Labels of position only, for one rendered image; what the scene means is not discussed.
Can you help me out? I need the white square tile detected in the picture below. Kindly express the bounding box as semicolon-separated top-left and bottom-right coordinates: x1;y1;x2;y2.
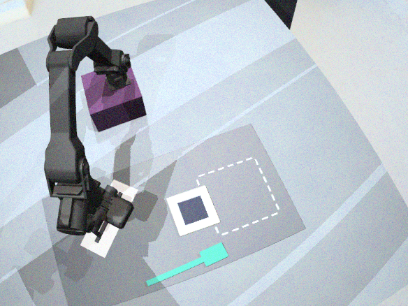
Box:
167;186;220;236

